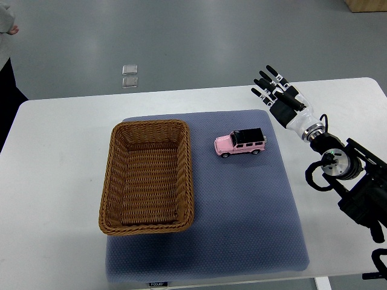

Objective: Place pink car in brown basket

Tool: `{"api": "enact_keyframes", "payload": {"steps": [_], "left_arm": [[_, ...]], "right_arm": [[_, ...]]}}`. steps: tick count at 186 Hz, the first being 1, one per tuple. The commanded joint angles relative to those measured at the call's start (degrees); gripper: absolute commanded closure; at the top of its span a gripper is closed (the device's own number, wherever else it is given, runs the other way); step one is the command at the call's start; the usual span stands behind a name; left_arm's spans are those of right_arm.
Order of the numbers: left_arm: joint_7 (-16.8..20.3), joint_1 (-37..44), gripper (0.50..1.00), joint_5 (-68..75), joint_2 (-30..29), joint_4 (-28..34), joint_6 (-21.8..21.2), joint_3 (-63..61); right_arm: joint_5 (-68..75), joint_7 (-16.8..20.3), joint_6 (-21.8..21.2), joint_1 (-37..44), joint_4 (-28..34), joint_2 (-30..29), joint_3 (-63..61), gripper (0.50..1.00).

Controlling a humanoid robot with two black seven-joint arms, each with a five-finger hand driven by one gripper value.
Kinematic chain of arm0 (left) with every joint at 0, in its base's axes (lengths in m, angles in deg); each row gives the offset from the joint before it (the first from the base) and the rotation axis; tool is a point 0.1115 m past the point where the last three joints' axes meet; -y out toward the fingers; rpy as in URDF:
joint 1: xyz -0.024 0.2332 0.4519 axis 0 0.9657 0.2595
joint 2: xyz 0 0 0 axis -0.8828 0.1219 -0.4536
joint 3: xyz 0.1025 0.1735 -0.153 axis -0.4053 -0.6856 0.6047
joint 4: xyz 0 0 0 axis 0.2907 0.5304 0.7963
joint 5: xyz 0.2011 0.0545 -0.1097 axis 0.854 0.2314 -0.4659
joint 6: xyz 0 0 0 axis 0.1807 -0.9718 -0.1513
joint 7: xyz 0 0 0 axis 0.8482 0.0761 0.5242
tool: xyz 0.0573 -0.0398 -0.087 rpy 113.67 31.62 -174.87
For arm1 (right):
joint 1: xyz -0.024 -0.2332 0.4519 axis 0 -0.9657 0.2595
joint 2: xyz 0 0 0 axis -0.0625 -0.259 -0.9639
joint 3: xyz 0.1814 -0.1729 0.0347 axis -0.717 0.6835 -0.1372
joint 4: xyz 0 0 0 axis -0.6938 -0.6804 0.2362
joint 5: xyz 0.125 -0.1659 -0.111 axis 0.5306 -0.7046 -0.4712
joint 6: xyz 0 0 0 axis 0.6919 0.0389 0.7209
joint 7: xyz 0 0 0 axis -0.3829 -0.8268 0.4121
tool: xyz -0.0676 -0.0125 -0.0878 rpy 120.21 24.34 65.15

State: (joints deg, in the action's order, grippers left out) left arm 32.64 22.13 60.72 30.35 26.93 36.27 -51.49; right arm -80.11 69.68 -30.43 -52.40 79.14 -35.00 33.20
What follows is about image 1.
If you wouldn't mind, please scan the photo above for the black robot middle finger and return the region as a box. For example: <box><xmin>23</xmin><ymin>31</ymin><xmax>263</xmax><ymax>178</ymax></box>
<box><xmin>259</xmin><ymin>71</ymin><xmax>284</xmax><ymax>93</ymax></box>

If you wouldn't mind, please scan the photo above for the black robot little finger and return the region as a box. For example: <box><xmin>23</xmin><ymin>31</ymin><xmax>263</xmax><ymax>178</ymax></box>
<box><xmin>251</xmin><ymin>88</ymin><xmax>273</xmax><ymax>106</ymax></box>

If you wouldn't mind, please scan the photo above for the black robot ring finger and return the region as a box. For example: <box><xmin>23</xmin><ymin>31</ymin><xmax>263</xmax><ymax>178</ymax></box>
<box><xmin>254</xmin><ymin>79</ymin><xmax>277</xmax><ymax>100</ymax></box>

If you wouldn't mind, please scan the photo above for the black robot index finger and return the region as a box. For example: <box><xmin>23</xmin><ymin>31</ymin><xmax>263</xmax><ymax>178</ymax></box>
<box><xmin>266</xmin><ymin>65</ymin><xmax>290</xmax><ymax>91</ymax></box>

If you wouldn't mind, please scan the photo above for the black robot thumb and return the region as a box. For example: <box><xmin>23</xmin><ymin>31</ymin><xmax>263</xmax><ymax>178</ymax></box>
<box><xmin>274</xmin><ymin>91</ymin><xmax>305</xmax><ymax>111</ymax></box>

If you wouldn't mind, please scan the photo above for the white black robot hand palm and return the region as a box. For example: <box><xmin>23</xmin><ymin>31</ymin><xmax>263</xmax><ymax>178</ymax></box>
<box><xmin>269</xmin><ymin>85</ymin><xmax>321</xmax><ymax>141</ymax></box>

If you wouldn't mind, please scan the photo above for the pink toy car black roof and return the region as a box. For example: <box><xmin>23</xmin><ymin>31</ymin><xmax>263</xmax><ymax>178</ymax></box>
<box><xmin>214</xmin><ymin>128</ymin><xmax>267</xmax><ymax>158</ymax></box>

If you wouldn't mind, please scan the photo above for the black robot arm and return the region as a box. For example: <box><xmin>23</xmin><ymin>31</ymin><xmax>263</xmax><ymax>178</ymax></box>
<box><xmin>251</xmin><ymin>65</ymin><xmax>386</xmax><ymax>243</ymax></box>

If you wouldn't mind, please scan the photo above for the brown wicker basket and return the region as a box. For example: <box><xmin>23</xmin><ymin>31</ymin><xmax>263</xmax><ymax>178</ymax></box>
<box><xmin>99</xmin><ymin>120</ymin><xmax>194</xmax><ymax>236</ymax></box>

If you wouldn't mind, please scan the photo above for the wooden box corner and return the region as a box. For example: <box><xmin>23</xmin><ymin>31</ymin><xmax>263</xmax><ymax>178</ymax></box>
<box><xmin>344</xmin><ymin>0</ymin><xmax>387</xmax><ymax>13</ymax></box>

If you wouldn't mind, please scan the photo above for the blue grey fabric mat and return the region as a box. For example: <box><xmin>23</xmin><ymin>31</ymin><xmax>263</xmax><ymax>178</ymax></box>
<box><xmin>106</xmin><ymin>110</ymin><xmax>309</xmax><ymax>283</ymax></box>

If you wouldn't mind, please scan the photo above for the lower metal floor plate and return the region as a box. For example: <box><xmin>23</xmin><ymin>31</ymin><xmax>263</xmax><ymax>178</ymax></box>
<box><xmin>122</xmin><ymin>77</ymin><xmax>138</xmax><ymax>88</ymax></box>

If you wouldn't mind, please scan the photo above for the metal floor plate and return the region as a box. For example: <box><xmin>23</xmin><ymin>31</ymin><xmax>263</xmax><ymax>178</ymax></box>
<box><xmin>122</xmin><ymin>65</ymin><xmax>138</xmax><ymax>75</ymax></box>
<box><xmin>122</xmin><ymin>77</ymin><xmax>138</xmax><ymax>88</ymax></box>

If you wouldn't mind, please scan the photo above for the upper metal floor plate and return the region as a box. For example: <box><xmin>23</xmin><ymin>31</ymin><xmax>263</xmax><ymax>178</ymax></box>
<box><xmin>122</xmin><ymin>65</ymin><xmax>138</xmax><ymax>75</ymax></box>

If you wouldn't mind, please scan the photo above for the white table leg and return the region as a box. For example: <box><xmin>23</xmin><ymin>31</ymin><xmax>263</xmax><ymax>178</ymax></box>
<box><xmin>314</xmin><ymin>276</ymin><xmax>332</xmax><ymax>290</ymax></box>

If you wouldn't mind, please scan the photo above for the black object at table edge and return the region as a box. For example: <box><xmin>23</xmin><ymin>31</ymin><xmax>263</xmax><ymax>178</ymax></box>
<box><xmin>362</xmin><ymin>248</ymin><xmax>386</xmax><ymax>280</ymax></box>

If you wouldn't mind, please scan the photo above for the person in grey top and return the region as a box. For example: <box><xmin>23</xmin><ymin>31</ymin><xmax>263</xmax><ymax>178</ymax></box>
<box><xmin>1</xmin><ymin>2</ymin><xmax>28</xmax><ymax>150</ymax></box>

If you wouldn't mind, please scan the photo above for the black cable loop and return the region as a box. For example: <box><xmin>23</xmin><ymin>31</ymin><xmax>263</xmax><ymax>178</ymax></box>
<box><xmin>304</xmin><ymin>160</ymin><xmax>333</xmax><ymax>192</ymax></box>

